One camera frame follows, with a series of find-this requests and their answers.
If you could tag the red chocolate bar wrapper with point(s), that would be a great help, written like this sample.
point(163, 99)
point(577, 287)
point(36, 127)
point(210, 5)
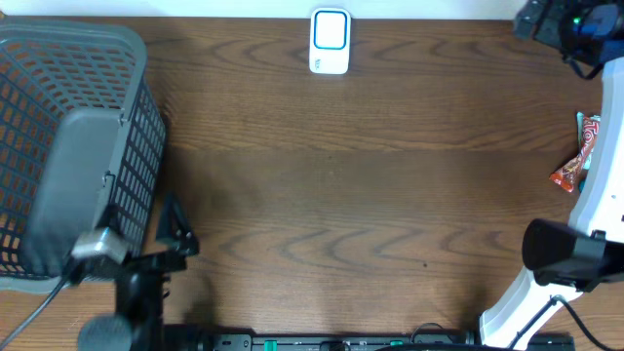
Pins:
point(568, 175)

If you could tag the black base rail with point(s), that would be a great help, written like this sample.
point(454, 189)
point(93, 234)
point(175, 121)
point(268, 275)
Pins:
point(427, 337)

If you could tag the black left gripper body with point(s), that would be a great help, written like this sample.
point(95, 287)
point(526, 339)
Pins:
point(147, 292)

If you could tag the light green wet wipes pack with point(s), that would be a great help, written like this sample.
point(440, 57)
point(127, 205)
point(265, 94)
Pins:
point(580, 140)

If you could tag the grey plastic shopping basket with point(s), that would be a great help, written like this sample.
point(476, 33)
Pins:
point(80, 131)

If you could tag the white barcode scanner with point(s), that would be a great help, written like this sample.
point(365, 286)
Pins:
point(329, 42)

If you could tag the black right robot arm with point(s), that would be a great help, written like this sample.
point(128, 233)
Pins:
point(562, 261)

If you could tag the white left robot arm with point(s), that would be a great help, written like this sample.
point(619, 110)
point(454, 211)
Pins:
point(138, 322)

